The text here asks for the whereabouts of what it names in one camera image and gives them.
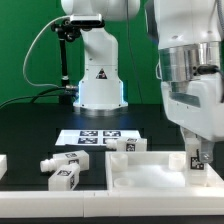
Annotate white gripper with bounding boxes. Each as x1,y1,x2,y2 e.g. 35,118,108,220
161,74,224,163

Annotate white square table top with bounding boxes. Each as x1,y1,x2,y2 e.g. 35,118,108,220
105,151,224,190

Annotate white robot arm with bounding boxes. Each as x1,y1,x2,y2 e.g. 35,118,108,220
61,0,224,163

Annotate white U-shaped obstacle fence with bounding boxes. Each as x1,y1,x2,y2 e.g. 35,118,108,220
0,153,224,219

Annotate fiducial marker sheet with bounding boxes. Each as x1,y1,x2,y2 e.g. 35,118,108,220
55,130,140,146

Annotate black cables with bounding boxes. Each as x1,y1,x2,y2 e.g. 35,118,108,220
0,85,80,110

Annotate black camera on stand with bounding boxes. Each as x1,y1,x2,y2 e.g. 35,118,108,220
51,14,105,105

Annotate grey camera cable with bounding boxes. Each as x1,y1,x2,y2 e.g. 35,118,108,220
22,15,72,89

